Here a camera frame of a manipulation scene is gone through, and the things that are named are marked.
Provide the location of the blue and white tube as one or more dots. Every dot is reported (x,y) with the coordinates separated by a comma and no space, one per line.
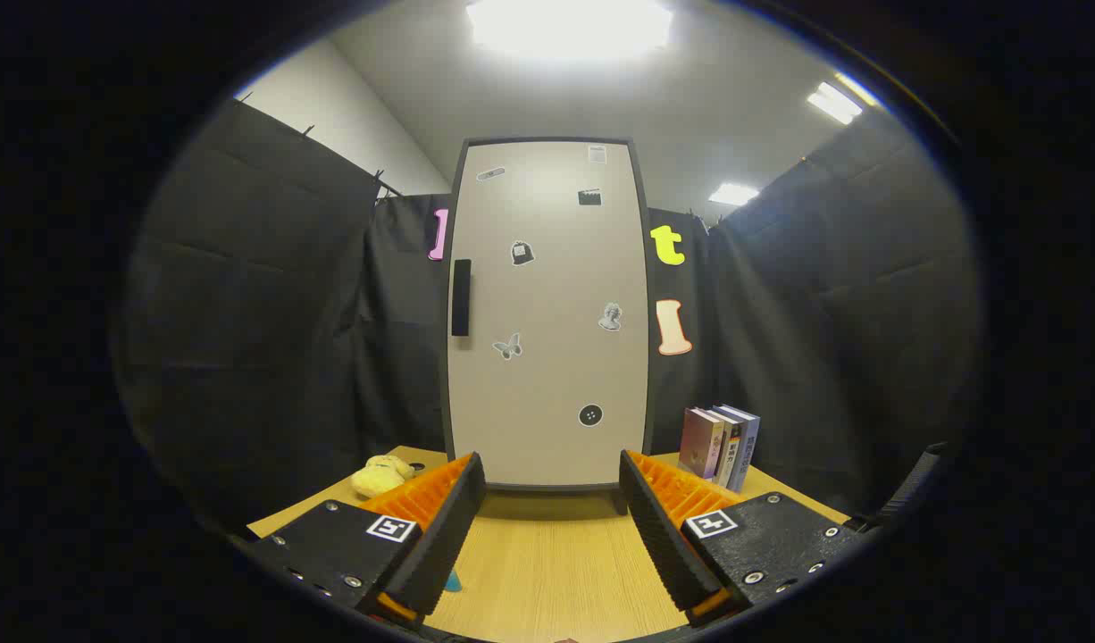
(454,582)

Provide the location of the grey blue book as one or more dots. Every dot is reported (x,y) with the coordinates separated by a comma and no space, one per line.
(748,446)

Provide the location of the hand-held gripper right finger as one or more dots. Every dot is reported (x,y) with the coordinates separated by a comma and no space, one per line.
(659,527)

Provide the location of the white spine book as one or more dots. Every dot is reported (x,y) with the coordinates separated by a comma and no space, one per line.
(731,455)

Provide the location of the dark grey cabinet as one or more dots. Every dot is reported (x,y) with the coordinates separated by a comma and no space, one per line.
(650,357)

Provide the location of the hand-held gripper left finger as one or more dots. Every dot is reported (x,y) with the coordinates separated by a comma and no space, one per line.
(449,527)

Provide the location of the yellow plush toy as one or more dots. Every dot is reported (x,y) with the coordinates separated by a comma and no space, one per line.
(382,478)

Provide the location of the large ceiling light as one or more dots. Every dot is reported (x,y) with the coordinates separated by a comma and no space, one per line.
(570,25)

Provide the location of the beige cabinet door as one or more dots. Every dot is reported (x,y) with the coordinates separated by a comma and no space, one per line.
(547,375)

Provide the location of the mauve book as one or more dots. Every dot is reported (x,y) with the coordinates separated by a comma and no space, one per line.
(699,442)

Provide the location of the long ceiling light panel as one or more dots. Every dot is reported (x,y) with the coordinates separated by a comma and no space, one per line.
(833,103)

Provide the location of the black backdrop cloth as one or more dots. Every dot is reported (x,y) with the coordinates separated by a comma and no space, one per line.
(262,313)

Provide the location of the small ceiling light panel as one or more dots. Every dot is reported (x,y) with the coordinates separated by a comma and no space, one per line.
(733,194)

